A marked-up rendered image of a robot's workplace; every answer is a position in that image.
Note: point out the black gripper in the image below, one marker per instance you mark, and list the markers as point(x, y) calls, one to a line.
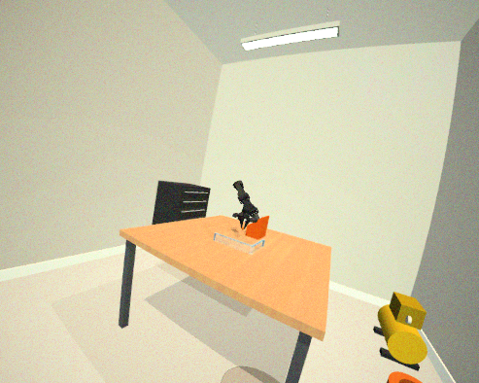
point(252, 220)

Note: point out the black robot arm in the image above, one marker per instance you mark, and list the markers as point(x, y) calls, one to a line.
point(245, 199)

